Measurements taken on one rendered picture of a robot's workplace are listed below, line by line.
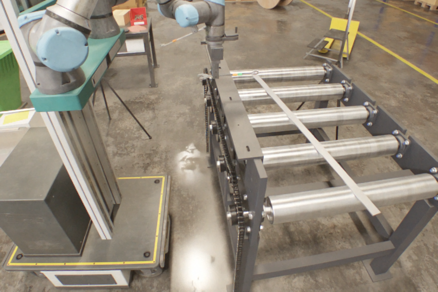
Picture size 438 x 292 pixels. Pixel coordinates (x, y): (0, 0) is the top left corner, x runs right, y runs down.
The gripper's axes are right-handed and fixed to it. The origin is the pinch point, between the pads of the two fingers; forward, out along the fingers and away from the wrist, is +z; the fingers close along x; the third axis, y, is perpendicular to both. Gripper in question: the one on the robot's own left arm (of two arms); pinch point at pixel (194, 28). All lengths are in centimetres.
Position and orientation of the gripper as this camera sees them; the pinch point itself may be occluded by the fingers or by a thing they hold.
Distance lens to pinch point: 131.2
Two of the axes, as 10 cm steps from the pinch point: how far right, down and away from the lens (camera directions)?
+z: 3.9, 8.1, 4.3
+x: 0.6, -5.0, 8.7
